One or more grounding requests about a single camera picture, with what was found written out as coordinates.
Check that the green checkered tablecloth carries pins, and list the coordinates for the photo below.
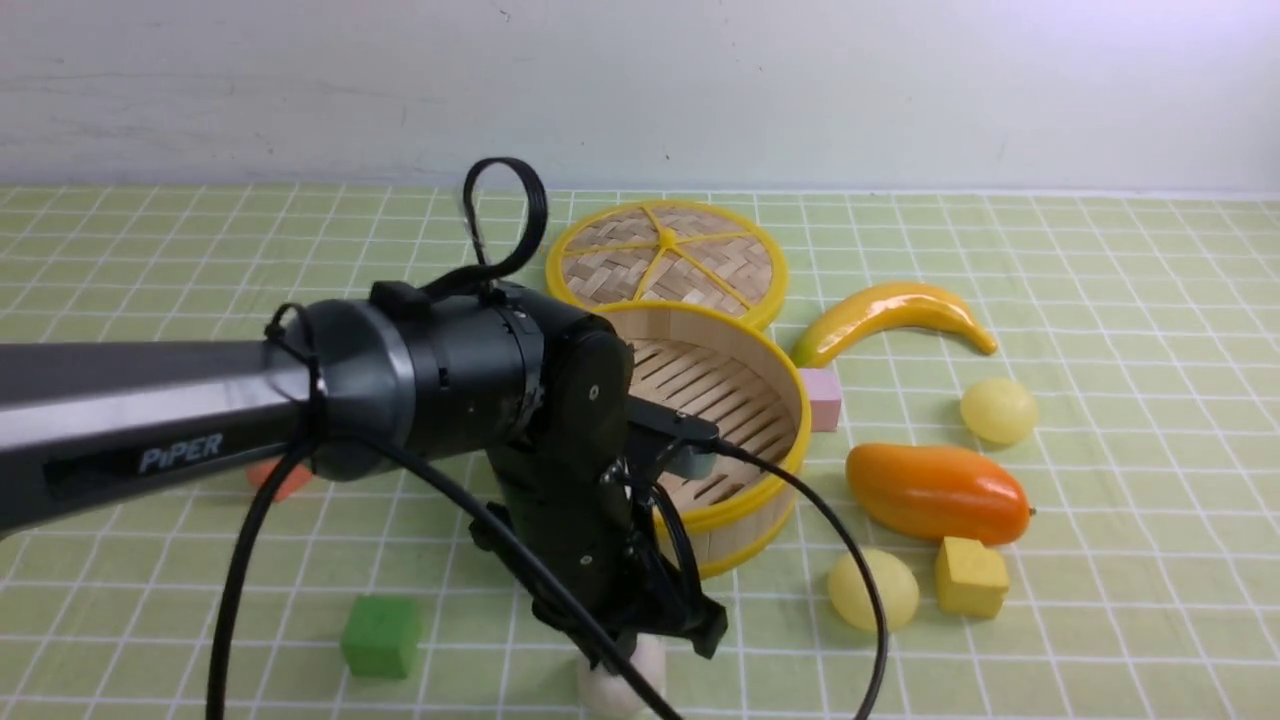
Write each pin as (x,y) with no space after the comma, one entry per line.
(1146,327)

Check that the pink cube block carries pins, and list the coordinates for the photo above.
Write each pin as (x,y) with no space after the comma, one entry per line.
(825,396)

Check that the yellow plastic banana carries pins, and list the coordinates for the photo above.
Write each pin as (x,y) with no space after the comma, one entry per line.
(887,307)

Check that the woven bamboo steamer lid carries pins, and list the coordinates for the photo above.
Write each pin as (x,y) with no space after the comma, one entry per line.
(670,250)

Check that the yellow cube block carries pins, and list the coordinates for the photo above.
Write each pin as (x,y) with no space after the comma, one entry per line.
(971,579)

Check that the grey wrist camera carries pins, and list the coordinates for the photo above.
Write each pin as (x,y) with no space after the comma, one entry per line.
(663,440)

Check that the orange plastic mango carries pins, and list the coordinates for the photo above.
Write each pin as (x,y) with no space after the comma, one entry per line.
(930,492)

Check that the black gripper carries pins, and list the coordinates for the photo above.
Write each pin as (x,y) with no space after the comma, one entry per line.
(570,530)

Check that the yellow bun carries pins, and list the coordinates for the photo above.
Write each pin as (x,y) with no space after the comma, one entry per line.
(999,410)
(895,584)

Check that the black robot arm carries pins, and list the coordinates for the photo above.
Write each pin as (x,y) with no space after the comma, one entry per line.
(538,386)

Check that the green cube block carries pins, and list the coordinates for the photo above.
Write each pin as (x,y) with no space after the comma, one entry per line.
(379,640)

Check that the bamboo steamer tray yellow rim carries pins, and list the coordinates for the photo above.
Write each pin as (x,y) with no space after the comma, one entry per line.
(708,364)

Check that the red cube block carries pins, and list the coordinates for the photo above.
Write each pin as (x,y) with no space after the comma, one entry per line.
(258,475)

